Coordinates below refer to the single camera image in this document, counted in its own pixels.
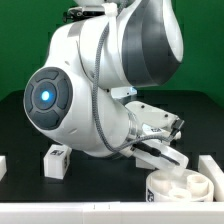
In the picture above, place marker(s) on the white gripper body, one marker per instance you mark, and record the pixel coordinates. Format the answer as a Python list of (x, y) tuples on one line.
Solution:
[(156, 150)]

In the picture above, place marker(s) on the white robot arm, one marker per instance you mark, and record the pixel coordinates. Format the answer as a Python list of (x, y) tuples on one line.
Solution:
[(107, 48)]

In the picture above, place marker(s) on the white right barrier block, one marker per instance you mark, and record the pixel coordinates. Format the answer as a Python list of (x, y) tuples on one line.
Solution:
[(208, 167)]

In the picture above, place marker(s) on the white barrier block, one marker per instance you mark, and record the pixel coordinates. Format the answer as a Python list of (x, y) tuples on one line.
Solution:
[(208, 167), (3, 167)]

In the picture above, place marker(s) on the white left barrier block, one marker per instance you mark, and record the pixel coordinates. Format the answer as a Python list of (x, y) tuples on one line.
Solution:
[(3, 167)]

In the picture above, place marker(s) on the white front barrier wall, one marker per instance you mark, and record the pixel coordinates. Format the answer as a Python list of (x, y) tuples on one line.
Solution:
[(112, 213)]

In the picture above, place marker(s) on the black camera on stand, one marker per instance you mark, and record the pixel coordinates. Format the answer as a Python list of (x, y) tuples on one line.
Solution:
[(82, 13)]

